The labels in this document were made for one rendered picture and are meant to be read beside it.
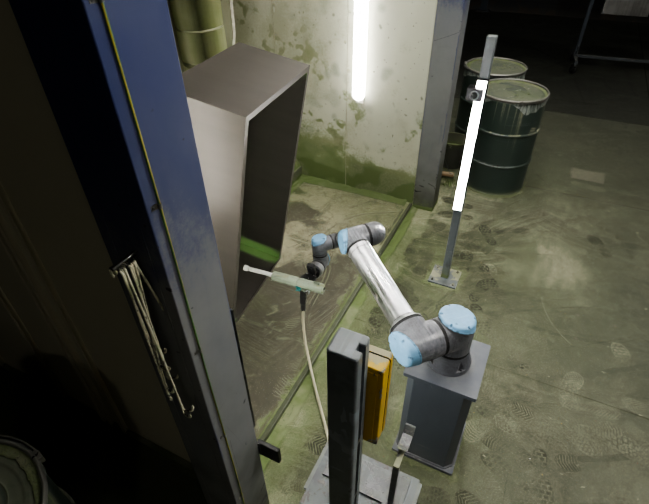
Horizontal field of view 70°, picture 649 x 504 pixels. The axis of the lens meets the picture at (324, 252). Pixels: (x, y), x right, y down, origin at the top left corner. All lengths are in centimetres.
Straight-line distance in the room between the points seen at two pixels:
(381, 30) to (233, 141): 219
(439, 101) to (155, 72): 295
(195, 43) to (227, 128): 184
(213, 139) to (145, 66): 87
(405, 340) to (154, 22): 134
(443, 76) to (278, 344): 222
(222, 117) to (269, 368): 158
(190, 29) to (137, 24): 258
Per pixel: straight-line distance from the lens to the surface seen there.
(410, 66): 371
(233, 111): 170
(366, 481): 161
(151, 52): 96
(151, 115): 97
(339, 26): 385
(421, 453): 251
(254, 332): 299
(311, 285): 250
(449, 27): 358
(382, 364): 90
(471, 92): 273
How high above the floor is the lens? 226
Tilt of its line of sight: 39 degrees down
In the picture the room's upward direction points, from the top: 1 degrees counter-clockwise
